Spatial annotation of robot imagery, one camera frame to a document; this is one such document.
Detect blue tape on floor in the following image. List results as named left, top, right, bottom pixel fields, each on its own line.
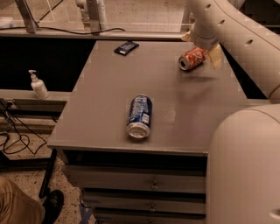
left=79, top=205, right=93, bottom=224

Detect tan trouser leg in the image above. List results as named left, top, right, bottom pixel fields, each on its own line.
left=0, top=177, right=46, bottom=224

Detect black metal stand leg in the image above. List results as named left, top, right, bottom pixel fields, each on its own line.
left=38, top=149, right=57, bottom=199

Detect black cable on ledge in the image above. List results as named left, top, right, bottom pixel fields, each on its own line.
left=0, top=0, right=126, bottom=36

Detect red coke can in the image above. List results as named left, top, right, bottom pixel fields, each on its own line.
left=178, top=47, right=207, bottom=71

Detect black shoe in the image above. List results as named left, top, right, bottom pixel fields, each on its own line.
left=42, top=190, right=64, bottom=224

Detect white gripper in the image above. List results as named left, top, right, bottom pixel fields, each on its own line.
left=181, top=22, right=221, bottom=69

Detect blue pepsi can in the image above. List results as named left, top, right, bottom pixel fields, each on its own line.
left=126, top=94, right=152, bottom=139

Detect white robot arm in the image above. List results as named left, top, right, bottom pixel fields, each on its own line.
left=188, top=0, right=280, bottom=224

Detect white pump bottle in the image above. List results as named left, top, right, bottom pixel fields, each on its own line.
left=29, top=70, right=49, bottom=99

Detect grey drawer cabinet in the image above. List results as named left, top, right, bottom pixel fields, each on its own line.
left=48, top=41, right=248, bottom=224

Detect black floor cables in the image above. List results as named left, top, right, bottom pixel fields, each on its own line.
left=0, top=99, right=59, bottom=156

